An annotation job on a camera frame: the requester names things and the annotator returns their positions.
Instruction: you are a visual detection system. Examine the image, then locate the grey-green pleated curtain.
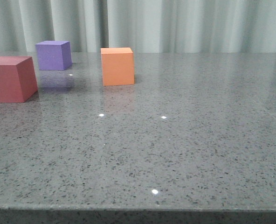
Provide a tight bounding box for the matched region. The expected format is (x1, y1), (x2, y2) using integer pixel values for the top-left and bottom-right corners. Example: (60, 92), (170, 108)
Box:
(0, 0), (276, 53)

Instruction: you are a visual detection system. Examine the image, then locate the orange foam cube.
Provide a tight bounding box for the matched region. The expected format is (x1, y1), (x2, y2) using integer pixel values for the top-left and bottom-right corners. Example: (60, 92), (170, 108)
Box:
(101, 47), (135, 86)

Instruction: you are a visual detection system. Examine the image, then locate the purple foam cube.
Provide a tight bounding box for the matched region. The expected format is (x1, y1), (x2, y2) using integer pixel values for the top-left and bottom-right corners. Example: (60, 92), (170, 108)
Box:
(35, 41), (72, 70)

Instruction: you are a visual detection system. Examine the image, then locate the pink foam cube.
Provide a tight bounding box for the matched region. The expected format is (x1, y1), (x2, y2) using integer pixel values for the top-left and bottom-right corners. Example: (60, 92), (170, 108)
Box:
(0, 56), (38, 103)

